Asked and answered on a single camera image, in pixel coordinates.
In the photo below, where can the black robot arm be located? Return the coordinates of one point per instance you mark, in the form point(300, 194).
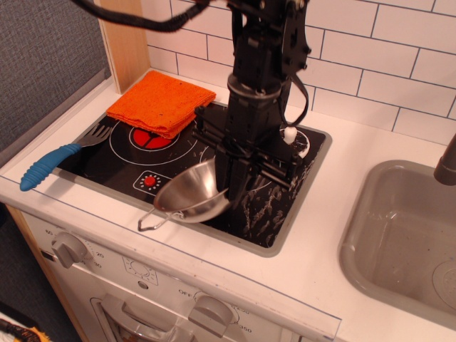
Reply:
point(270, 48)

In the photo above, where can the grey oven temperature knob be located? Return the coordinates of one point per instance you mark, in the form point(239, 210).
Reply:
point(212, 315)

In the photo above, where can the orange folded cloth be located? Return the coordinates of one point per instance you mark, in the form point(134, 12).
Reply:
point(160, 104)

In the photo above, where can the stainless steel pot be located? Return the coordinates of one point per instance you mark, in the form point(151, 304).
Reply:
point(190, 197)

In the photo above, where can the blue handled metal fork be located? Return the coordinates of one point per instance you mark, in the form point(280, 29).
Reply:
point(42, 168)

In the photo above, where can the grey timer knob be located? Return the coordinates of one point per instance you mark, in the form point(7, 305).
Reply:
point(68, 249)

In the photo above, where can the grey oven door handle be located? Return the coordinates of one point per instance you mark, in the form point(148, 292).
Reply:
point(138, 321)

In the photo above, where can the grey sink basin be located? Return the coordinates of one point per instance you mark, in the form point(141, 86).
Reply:
point(399, 243)

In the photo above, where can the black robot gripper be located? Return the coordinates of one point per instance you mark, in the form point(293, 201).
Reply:
point(247, 142)

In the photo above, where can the wooden side post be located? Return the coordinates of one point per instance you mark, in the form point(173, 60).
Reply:
point(127, 52)

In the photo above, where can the orange and black object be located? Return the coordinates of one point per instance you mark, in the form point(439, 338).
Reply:
point(23, 334)

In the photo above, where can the grey faucet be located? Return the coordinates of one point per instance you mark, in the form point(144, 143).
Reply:
point(445, 172)

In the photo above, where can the white toy mushroom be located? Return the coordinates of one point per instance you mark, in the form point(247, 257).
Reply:
point(297, 139)

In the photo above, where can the white toy oven front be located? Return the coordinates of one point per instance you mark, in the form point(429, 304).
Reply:
point(105, 271)

